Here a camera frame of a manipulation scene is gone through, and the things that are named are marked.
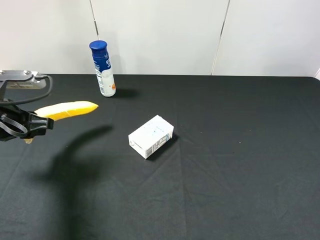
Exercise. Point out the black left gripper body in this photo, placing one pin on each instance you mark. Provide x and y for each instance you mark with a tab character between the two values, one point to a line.
21	124

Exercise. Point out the yellow banana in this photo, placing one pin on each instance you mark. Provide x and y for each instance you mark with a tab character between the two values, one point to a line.
66	110

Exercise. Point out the blue capped white bottle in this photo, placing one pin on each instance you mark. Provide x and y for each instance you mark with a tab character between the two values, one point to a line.
103	68

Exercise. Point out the white milk carton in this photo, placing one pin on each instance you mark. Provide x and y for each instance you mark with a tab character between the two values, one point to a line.
152	135

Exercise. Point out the black tablecloth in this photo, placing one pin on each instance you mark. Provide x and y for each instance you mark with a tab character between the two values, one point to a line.
243	163

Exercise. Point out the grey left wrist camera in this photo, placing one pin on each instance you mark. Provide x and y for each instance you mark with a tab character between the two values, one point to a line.
22	79

